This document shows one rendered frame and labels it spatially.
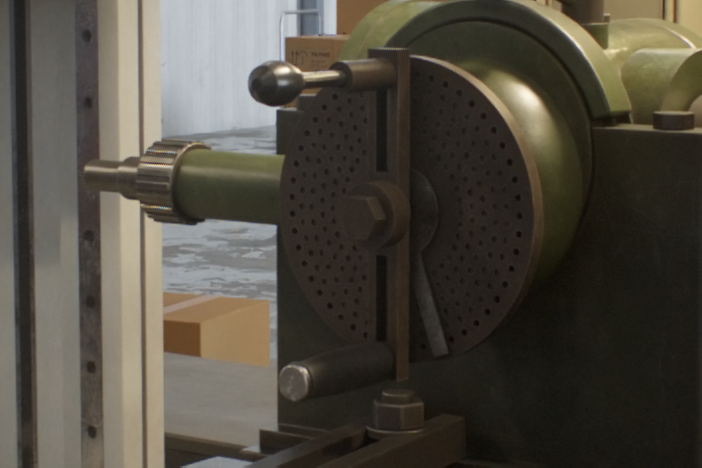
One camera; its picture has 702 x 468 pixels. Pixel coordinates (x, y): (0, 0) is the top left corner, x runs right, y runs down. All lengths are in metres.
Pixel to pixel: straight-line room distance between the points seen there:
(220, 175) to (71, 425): 0.75
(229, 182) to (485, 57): 0.19
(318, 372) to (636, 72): 0.31
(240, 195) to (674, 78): 0.29
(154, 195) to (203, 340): 3.96
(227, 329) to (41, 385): 3.31
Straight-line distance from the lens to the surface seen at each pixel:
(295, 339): 1.50
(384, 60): 1.31
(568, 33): 1.37
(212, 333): 5.47
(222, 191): 1.45
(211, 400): 2.44
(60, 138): 2.13
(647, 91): 1.41
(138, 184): 1.49
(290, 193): 1.39
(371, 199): 1.30
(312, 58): 10.21
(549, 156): 1.35
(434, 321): 1.33
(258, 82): 1.22
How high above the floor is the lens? 1.34
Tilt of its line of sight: 7 degrees down
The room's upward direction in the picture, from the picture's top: straight up
